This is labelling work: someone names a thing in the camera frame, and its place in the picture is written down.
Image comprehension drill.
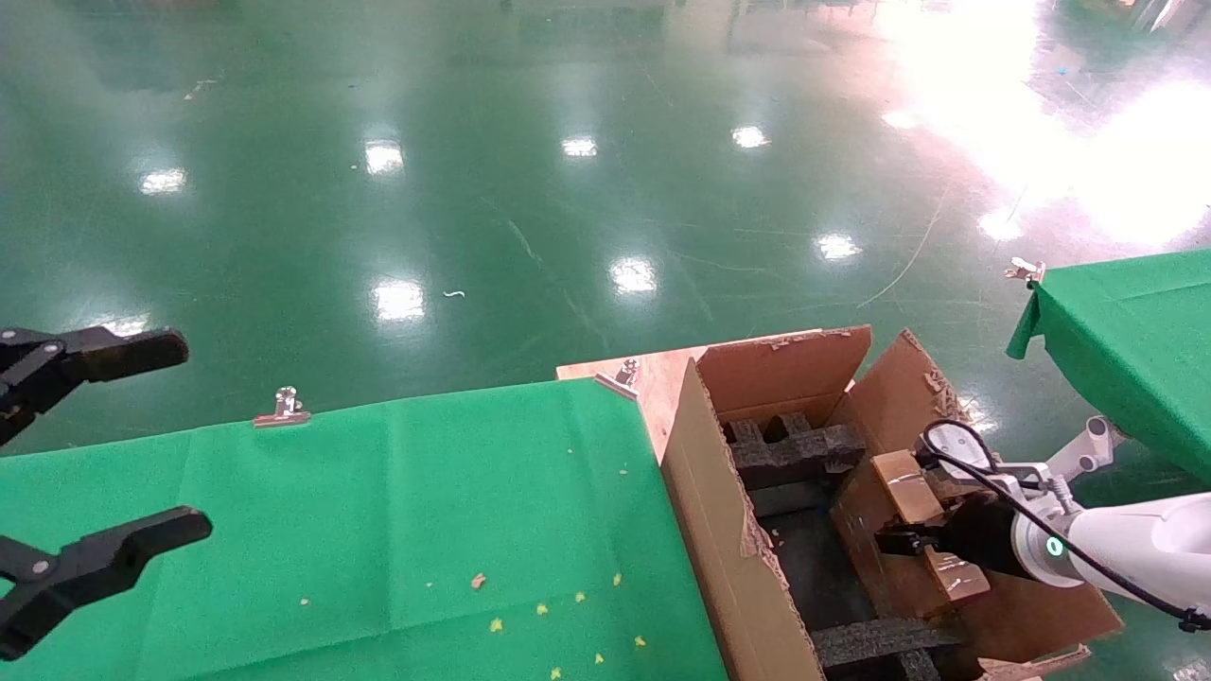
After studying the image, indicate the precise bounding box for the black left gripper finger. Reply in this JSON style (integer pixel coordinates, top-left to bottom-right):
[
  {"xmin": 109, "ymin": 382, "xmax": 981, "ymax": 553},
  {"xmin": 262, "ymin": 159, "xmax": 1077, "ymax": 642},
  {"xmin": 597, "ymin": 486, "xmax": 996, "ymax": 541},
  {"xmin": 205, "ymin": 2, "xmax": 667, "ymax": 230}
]
[
  {"xmin": 0, "ymin": 326, "xmax": 190, "ymax": 447},
  {"xmin": 0, "ymin": 506, "xmax": 214, "ymax": 661}
]

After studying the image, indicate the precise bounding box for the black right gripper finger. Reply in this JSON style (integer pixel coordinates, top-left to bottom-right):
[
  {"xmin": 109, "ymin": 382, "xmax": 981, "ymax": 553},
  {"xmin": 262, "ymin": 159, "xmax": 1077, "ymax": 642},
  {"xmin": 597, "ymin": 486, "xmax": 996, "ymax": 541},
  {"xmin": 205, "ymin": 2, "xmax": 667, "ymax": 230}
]
[{"xmin": 874, "ymin": 527, "xmax": 949, "ymax": 560}]

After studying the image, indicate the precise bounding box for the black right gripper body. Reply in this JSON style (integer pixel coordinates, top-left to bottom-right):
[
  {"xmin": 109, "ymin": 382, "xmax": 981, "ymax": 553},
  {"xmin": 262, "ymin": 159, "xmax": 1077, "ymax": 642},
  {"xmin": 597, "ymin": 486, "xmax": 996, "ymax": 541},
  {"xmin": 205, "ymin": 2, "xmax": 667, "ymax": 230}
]
[{"xmin": 937, "ymin": 492, "xmax": 1027, "ymax": 578}]

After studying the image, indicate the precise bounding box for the small brown cardboard box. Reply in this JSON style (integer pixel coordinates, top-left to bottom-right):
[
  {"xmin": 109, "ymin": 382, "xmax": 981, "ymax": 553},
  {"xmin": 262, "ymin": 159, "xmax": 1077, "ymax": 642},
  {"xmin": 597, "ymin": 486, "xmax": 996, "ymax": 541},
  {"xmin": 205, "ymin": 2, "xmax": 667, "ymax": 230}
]
[{"xmin": 830, "ymin": 449, "xmax": 994, "ymax": 622}]

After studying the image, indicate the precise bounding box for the large open brown carton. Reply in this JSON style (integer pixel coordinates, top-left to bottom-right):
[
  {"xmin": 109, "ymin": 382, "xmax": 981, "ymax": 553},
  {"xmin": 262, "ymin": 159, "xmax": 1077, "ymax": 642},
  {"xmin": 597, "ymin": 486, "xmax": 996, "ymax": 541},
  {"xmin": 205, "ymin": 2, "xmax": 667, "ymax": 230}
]
[{"xmin": 659, "ymin": 325, "xmax": 1125, "ymax": 681}]

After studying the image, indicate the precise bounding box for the white metal table leg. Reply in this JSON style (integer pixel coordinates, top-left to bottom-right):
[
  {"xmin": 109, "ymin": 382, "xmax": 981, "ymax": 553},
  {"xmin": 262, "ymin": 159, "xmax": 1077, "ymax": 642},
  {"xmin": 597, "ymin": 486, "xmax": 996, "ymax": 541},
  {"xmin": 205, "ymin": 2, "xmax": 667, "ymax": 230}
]
[{"xmin": 1041, "ymin": 414, "xmax": 1127, "ymax": 485}]

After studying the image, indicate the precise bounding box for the large green table cloth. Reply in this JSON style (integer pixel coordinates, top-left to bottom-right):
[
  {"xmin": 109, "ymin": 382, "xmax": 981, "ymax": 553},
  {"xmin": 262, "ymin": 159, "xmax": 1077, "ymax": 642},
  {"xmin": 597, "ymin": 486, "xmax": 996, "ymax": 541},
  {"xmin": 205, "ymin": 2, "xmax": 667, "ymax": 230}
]
[{"xmin": 0, "ymin": 376, "xmax": 729, "ymax": 681}]

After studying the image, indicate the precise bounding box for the black braided camera cable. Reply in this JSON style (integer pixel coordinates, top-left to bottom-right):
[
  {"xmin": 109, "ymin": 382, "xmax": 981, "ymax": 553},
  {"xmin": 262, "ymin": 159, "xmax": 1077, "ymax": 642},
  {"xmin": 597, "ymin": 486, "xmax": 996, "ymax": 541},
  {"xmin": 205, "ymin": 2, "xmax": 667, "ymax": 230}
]
[{"xmin": 915, "ymin": 419, "xmax": 1211, "ymax": 634}]

